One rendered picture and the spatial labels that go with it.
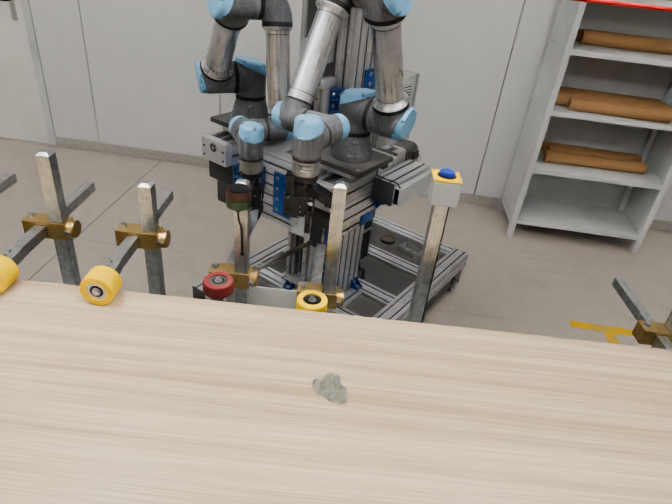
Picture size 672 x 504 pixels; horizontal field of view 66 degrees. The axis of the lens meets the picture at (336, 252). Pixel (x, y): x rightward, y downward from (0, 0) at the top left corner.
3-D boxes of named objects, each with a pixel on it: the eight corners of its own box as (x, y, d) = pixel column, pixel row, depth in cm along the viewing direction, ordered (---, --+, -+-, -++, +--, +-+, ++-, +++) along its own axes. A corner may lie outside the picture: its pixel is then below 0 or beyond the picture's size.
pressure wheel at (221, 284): (208, 302, 144) (207, 268, 138) (237, 305, 144) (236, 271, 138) (200, 320, 137) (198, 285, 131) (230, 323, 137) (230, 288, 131)
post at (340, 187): (319, 323, 157) (334, 178, 132) (330, 325, 157) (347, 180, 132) (318, 331, 154) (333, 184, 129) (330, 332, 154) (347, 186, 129)
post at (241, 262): (237, 320, 158) (236, 176, 133) (248, 322, 158) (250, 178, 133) (235, 328, 155) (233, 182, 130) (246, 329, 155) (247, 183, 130)
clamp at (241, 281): (213, 275, 151) (212, 261, 148) (259, 280, 151) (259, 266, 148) (208, 287, 146) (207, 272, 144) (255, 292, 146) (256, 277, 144)
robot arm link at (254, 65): (270, 97, 199) (271, 61, 192) (235, 98, 194) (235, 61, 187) (261, 89, 208) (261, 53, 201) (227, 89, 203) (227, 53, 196)
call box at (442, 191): (425, 195, 135) (431, 168, 131) (452, 198, 135) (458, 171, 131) (428, 207, 129) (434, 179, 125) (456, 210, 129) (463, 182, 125)
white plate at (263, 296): (211, 307, 157) (210, 280, 152) (296, 316, 158) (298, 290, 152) (210, 308, 157) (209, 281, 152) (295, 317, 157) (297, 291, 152)
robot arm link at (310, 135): (332, 117, 132) (312, 124, 126) (328, 158, 138) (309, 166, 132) (307, 110, 135) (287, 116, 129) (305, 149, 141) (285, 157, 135)
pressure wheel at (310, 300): (288, 330, 137) (290, 295, 131) (310, 318, 143) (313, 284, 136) (308, 346, 133) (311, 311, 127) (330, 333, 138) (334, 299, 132)
